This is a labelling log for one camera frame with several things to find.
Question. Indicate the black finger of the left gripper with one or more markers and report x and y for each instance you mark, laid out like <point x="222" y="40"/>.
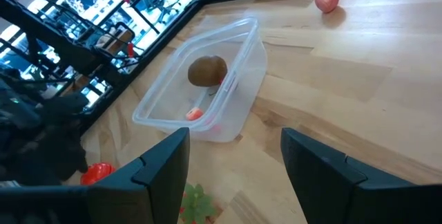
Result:
<point x="67" y="104"/>
<point x="69" y="155"/>

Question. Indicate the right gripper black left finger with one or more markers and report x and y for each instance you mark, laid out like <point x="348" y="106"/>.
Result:
<point x="152" y="189"/>

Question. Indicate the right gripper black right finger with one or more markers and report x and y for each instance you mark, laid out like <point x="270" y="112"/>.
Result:
<point x="338" y="189"/>

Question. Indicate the red toy tomato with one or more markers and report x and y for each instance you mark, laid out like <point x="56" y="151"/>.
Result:
<point x="98" y="174"/>

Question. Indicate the red toy strawberry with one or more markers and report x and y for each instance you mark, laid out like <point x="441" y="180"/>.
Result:
<point x="197" y="205"/>

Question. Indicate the small pink toy fruit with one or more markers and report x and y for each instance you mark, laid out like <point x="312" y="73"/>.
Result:
<point x="194" y="114"/>

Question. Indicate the brown toy kiwi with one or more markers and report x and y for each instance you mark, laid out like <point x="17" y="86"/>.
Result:
<point x="207" y="71"/>

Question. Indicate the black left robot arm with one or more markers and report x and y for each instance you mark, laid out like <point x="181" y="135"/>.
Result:
<point x="74" y="53"/>

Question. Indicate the clear plastic tupperware container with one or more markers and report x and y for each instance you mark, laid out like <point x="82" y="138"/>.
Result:
<point x="172" y="92"/>

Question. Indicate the black office chair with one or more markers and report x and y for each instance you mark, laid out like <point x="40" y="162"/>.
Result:
<point x="160" y="4"/>

